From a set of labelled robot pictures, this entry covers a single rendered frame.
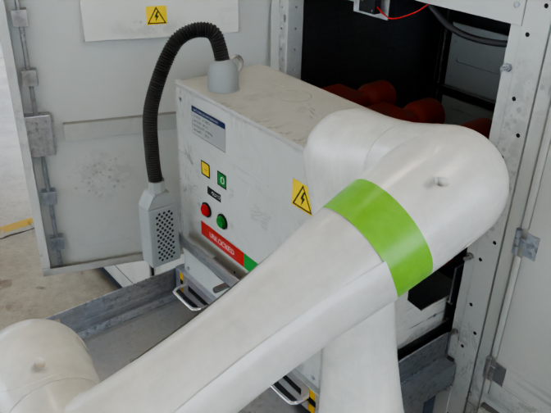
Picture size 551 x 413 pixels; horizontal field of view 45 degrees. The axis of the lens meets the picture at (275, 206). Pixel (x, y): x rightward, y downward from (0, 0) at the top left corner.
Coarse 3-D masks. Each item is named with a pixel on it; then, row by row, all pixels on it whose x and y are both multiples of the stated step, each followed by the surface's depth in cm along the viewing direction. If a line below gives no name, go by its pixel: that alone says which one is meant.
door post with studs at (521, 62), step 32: (544, 0) 104; (512, 32) 110; (544, 32) 105; (512, 64) 112; (512, 96) 113; (512, 128) 115; (512, 160) 117; (480, 256) 129; (480, 288) 131; (480, 320) 134; (448, 352) 144
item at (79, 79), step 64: (0, 0) 135; (64, 0) 142; (128, 0) 143; (192, 0) 148; (256, 0) 155; (64, 64) 148; (128, 64) 153; (192, 64) 158; (256, 64) 163; (64, 128) 153; (128, 128) 158; (64, 192) 162; (128, 192) 168; (64, 256) 171; (128, 256) 174
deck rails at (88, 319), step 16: (128, 288) 153; (144, 288) 157; (160, 288) 160; (80, 304) 147; (96, 304) 149; (112, 304) 152; (128, 304) 155; (144, 304) 158; (160, 304) 158; (64, 320) 146; (80, 320) 149; (96, 320) 151; (112, 320) 152; (80, 336) 147; (448, 336) 142; (416, 352) 136; (432, 352) 140; (400, 368) 134; (416, 368) 139; (400, 384) 136
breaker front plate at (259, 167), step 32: (192, 96) 131; (192, 128) 135; (256, 128) 116; (192, 160) 139; (224, 160) 128; (256, 160) 119; (288, 160) 111; (192, 192) 143; (224, 192) 132; (256, 192) 122; (288, 192) 114; (192, 224) 147; (256, 224) 126; (288, 224) 117; (192, 256) 152; (224, 256) 140; (256, 256) 129; (320, 352) 121
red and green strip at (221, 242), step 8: (208, 232) 142; (216, 232) 139; (216, 240) 140; (224, 240) 138; (224, 248) 139; (232, 248) 136; (232, 256) 137; (240, 256) 134; (248, 256) 131; (240, 264) 135; (248, 264) 132; (256, 264) 130
